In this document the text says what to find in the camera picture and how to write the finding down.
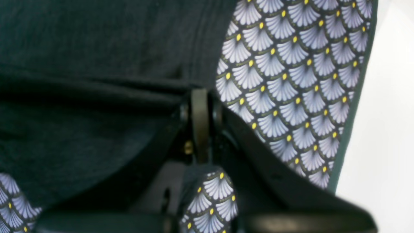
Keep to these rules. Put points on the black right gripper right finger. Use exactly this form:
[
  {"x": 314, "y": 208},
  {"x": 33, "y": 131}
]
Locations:
[{"x": 270, "y": 196}]

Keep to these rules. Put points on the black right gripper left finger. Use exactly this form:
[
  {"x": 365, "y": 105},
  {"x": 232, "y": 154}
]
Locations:
[{"x": 131, "y": 200}]

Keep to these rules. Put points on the dark grey T-shirt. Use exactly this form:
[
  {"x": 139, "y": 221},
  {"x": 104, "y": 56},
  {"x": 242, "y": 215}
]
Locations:
[{"x": 85, "y": 84}]

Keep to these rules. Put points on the white side cabinet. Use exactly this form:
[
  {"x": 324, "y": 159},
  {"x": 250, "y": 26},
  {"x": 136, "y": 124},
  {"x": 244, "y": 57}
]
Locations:
[{"x": 377, "y": 171}]

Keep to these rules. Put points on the fan-patterned tablecloth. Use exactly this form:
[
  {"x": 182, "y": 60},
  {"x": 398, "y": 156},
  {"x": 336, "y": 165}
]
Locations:
[{"x": 292, "y": 70}]

